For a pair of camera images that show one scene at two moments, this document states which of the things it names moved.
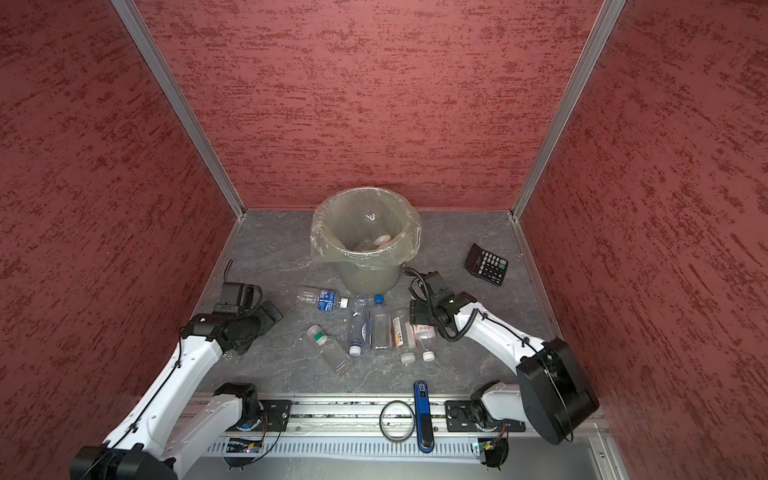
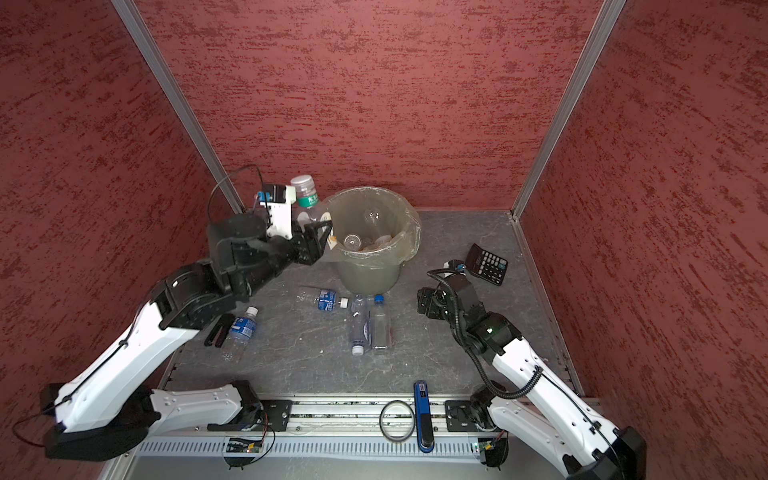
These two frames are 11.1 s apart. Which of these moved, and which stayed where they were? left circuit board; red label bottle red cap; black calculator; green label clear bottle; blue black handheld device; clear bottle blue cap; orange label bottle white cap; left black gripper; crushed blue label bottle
Moved: green label clear bottle; orange label bottle white cap; left black gripper
Stayed: left circuit board; red label bottle red cap; blue black handheld device; crushed blue label bottle; black calculator; clear bottle blue cap
